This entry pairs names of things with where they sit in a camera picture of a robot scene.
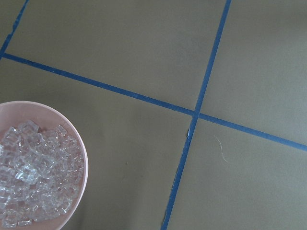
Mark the clear ice cubes pile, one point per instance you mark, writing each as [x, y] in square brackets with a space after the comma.
[40, 171]

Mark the pink bowl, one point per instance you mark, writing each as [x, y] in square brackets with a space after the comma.
[15, 112]

